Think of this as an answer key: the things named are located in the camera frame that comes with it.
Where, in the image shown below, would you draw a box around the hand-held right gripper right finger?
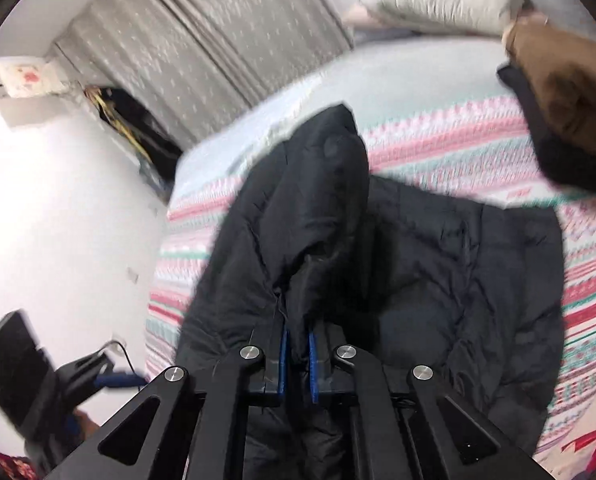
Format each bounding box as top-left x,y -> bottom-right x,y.
305,320 -> 554,480

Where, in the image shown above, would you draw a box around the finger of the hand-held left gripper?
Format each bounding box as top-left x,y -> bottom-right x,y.
93,369 -> 148,390

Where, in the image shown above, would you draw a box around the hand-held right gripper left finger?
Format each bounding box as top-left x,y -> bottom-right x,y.
43,317 -> 291,480

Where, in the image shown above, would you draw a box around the black quilted jacket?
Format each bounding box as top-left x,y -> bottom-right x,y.
175,104 -> 566,480

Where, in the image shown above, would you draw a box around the black folded clothes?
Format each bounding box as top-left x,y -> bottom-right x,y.
497,62 -> 579,191

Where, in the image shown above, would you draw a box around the person's left hand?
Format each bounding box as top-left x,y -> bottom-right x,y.
73,407 -> 102,437

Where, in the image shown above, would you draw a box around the red patterned cloth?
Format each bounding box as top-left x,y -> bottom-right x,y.
0,451 -> 31,480

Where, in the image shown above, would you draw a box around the black hanging bag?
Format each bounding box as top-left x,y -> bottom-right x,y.
83,85 -> 184,183

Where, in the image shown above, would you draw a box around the patterned knit blanket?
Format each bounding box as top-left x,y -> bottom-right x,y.
145,92 -> 596,480

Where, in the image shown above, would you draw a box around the white air conditioner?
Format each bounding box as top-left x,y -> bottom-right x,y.
0,56 -> 74,102

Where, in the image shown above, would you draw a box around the grey bed sheet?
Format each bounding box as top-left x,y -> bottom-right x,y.
178,35 -> 514,171

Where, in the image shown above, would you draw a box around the grey dotted curtain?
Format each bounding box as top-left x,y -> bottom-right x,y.
53,0 -> 354,146

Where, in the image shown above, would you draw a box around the brown padded jacket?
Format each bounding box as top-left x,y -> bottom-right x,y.
500,12 -> 596,161

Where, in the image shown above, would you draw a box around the pink pillow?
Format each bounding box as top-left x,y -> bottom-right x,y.
340,2 -> 381,29

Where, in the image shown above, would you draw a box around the black cable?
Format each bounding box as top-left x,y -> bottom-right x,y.
109,340 -> 146,376

